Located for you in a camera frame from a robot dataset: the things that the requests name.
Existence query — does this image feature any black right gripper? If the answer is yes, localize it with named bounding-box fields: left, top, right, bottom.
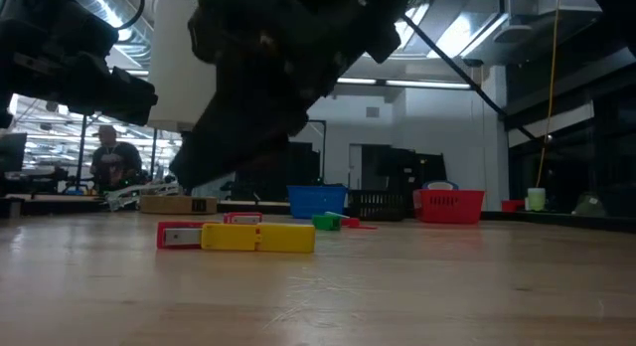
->
left=168, top=0, right=424, bottom=191

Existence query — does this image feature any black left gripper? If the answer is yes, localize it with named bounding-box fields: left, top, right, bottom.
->
left=0, top=47, right=159, bottom=129

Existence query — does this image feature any green stapler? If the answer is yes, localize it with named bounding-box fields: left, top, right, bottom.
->
left=311, top=211, right=349, bottom=233

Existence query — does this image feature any person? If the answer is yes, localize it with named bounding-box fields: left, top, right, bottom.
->
left=89, top=124, right=144, bottom=191

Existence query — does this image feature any blue plastic basket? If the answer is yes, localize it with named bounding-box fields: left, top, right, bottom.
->
left=286, top=184, right=349, bottom=220

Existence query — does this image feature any black monitor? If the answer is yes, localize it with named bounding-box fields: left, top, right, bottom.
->
left=0, top=131, right=29, bottom=174

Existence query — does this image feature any black plastic basket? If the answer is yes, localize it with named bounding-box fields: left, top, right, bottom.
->
left=347, top=189, right=414, bottom=223

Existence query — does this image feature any dark background cabinet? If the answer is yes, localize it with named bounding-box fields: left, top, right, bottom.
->
left=348, top=143, right=449, bottom=192

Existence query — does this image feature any long ceiling light strip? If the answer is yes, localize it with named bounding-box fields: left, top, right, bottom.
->
left=336, top=76, right=473, bottom=90

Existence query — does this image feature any red plastic basket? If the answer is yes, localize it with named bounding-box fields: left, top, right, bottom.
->
left=412, top=188, right=486, bottom=225

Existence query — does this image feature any pale green cup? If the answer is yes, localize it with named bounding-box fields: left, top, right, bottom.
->
left=526, top=187, right=547, bottom=213

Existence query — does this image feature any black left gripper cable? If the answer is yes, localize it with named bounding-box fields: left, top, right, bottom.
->
left=116, top=0, right=146, bottom=31

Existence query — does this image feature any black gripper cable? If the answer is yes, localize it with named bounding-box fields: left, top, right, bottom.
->
left=399, top=13, right=541, bottom=142
left=116, top=0, right=146, bottom=31

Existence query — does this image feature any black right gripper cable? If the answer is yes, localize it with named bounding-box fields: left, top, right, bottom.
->
left=399, top=13, right=541, bottom=142

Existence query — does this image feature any yellow hanging cable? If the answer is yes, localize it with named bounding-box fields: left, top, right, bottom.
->
left=535, top=0, right=561, bottom=189

